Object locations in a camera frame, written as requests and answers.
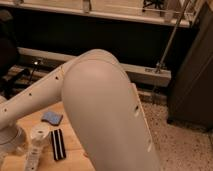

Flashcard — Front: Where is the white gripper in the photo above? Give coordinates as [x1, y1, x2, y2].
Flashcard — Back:
[0, 124, 28, 156]

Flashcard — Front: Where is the clear plastic bottle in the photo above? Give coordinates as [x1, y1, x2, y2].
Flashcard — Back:
[24, 131, 44, 171]

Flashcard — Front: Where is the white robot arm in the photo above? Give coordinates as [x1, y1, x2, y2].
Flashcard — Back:
[0, 49, 162, 171]

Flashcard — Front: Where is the white cup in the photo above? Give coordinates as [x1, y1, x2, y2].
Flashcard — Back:
[30, 123, 50, 141]

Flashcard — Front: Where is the blue sponge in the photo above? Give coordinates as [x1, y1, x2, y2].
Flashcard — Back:
[41, 111, 63, 126]

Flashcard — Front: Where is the black white striped eraser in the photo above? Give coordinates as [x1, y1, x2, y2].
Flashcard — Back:
[51, 129, 66, 161]

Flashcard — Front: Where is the black office chair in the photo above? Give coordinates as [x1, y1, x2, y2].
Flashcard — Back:
[0, 9, 34, 99]

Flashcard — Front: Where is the metal pole stand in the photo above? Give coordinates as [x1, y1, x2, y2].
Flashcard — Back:
[154, 0, 190, 74]

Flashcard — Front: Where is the dark cabinet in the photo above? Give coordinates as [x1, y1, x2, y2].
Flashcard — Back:
[167, 2, 213, 130]

